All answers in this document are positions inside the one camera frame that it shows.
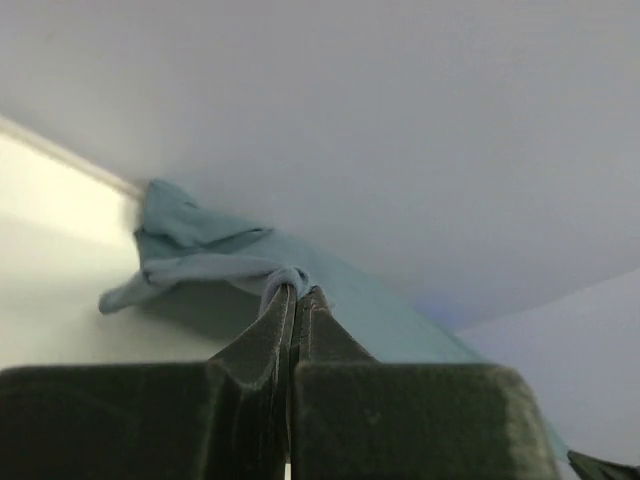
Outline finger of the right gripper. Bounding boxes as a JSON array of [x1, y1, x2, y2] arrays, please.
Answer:
[[567, 450, 640, 480]]

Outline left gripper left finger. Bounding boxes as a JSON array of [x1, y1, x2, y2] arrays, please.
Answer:
[[1, 286, 296, 479]]

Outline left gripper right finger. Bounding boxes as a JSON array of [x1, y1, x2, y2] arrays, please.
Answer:
[[290, 289, 559, 479]]

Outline grey-blue t shirt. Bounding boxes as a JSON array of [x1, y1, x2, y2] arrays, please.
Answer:
[[99, 181, 568, 463]]

